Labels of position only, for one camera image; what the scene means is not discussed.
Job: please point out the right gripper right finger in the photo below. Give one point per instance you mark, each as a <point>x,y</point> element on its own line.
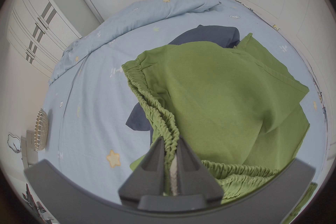
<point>194,178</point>

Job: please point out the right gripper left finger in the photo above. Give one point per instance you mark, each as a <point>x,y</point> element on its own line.
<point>147,178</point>

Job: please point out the green shorts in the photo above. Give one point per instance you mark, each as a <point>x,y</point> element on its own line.
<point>223,91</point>

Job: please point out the bed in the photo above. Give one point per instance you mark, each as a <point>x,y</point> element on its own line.
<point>91,112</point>

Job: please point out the round woven basket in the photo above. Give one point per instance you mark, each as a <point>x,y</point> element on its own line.
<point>42,131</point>

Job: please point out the dark blue garment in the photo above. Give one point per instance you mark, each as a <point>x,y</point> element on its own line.
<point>210,34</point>

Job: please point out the pale blue quilt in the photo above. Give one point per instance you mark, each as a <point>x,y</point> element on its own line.
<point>131,15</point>

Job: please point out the white wardrobe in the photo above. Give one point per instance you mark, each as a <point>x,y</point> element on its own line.
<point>39,20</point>

